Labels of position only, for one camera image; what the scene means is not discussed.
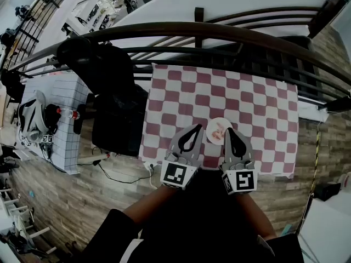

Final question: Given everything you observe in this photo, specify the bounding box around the white wooden rack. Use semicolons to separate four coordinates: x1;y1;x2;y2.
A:
0;185;52;255

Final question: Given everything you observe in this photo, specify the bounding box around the yellow black striped cable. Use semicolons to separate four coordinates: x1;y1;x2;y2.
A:
308;123;321;199

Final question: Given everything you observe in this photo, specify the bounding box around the black office chair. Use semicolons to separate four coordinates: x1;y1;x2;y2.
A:
1;68;26;104
56;36;149;157

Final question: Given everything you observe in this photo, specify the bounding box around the person's right forearm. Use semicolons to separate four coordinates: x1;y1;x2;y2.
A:
235;192;278;241

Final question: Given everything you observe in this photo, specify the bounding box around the black device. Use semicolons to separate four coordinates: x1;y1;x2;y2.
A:
44;104;63;134

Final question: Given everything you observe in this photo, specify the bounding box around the person's left forearm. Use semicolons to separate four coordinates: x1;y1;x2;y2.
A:
122;184;179;226

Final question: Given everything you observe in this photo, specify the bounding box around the white round plate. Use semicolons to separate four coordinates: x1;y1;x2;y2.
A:
205;117;234;145

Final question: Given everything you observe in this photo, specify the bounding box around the black box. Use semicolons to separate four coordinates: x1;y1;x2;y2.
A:
313;181;342;202

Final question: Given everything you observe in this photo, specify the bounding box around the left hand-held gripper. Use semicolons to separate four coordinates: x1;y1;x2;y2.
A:
160;123;205;192

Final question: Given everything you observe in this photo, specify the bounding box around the grey and white device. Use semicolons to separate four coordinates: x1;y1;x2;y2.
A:
18;90;48;142

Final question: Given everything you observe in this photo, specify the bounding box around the red white checkered tablecloth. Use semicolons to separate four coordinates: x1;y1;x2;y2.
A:
138;62;300;179

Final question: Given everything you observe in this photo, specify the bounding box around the white gridded table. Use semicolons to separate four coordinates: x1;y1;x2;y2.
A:
15;72;92;175

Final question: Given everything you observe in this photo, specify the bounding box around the black power cable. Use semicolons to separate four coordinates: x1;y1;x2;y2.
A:
93;160;155;185

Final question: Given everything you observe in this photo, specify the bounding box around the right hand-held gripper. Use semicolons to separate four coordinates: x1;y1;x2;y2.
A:
219;128;259;196

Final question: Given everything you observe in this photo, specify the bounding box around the person's black shirt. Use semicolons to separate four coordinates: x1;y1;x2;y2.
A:
82;168;305;263

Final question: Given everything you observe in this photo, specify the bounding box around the white power strip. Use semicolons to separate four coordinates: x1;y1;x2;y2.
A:
77;152;111;166

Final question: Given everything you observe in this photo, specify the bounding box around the black metal railing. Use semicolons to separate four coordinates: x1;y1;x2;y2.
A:
0;5;351;112

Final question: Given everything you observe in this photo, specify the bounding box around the clear bottle with red label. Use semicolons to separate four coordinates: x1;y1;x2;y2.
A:
56;107;81;120

